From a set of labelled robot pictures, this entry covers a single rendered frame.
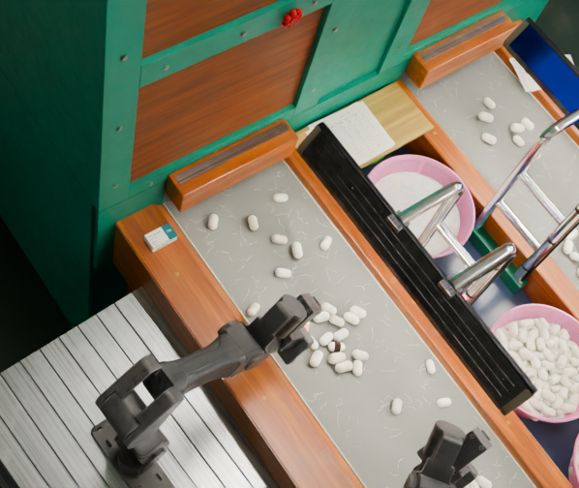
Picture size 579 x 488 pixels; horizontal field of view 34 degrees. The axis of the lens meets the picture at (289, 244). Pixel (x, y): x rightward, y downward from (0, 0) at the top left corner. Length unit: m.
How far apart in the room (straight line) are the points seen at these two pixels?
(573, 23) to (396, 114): 1.68
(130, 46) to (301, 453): 0.84
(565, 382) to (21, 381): 1.14
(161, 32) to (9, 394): 0.80
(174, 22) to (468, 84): 1.06
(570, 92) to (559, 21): 1.76
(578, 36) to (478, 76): 1.38
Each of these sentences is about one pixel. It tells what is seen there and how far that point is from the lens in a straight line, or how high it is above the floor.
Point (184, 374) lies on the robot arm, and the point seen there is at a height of 1.09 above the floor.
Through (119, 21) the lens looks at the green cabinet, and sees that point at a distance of 1.46.
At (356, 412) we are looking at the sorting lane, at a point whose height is 0.74.
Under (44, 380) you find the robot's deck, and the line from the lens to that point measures 1.96.
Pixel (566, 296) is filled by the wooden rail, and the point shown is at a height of 0.76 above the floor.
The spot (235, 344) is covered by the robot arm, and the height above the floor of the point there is 1.02.
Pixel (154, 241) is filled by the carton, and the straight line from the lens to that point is 1.96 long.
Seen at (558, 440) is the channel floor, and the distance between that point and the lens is 2.16.
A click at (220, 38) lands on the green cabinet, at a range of 1.66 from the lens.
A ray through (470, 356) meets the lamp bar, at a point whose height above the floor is 1.07.
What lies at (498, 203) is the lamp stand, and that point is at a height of 0.85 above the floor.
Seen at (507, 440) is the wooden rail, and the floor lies 0.76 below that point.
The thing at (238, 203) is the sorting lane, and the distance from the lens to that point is 2.08.
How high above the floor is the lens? 2.52
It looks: 60 degrees down
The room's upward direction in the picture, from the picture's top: 23 degrees clockwise
